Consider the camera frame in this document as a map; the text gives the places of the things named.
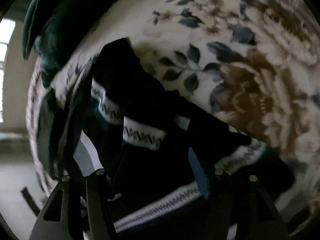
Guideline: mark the floral fleece bed blanket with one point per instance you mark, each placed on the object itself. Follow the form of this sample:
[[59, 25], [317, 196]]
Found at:
[[252, 64]]

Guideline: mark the black underwear with patterned waistband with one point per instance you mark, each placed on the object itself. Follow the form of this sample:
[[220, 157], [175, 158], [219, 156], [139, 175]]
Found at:
[[142, 134]]

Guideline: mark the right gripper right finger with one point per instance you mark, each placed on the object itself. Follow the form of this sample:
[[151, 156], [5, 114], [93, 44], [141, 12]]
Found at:
[[245, 199]]

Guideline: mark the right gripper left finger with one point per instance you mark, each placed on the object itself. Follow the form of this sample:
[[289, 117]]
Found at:
[[61, 217]]

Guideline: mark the bright window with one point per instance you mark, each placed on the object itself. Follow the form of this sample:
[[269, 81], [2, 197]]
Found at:
[[7, 28]]

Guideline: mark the dark teal garment pile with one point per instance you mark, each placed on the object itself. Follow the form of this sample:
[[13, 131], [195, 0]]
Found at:
[[54, 29]]

